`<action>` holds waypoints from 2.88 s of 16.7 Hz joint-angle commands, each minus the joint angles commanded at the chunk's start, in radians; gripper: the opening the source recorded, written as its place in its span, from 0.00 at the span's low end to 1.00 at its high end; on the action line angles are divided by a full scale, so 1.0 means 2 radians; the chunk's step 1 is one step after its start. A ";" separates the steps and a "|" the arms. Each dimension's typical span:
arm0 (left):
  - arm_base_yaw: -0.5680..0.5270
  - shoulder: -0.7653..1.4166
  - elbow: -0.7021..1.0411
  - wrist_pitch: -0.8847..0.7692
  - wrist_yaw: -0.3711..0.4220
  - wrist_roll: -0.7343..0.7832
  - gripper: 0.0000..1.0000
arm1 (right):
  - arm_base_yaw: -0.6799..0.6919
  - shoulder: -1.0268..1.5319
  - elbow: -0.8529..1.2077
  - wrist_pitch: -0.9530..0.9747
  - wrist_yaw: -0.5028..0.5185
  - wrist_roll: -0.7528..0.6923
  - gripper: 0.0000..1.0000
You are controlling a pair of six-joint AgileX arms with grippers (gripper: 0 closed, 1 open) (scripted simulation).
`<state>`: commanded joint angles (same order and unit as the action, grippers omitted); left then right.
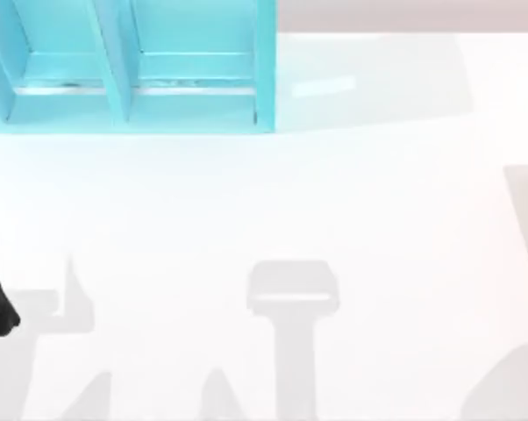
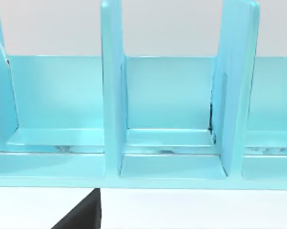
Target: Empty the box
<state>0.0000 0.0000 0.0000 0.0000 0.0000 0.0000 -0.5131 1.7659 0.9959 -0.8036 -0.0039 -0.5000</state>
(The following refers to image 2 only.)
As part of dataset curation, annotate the light blue rack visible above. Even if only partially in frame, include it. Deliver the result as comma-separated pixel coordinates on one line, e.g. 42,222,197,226
0,0,287,189

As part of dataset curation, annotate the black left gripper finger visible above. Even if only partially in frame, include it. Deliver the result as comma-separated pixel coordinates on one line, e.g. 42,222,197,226
50,187,103,229

